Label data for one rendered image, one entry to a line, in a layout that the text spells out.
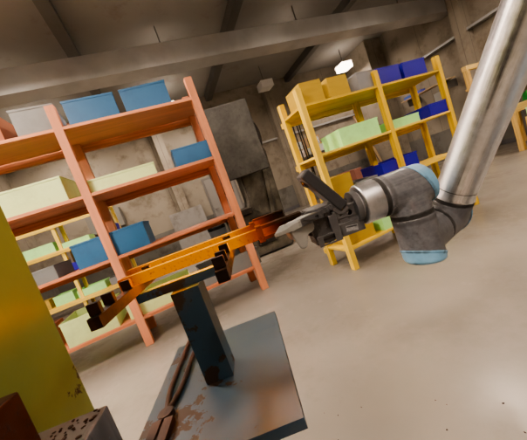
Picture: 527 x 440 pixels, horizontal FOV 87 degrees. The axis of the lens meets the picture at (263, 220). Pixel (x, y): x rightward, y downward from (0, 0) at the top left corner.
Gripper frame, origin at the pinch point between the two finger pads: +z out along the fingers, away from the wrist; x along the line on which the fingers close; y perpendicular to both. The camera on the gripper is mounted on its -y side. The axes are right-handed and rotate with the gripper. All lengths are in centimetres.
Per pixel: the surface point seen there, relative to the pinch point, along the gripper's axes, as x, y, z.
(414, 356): 74, 101, -53
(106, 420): -28.0, 10.5, 26.7
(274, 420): -18.5, 26.4, 10.5
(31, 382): -11.8, 9.1, 47.3
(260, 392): -11.2, 26.4, 12.3
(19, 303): -7.2, -3.9, 47.5
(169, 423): -11.7, 25.2, 29.2
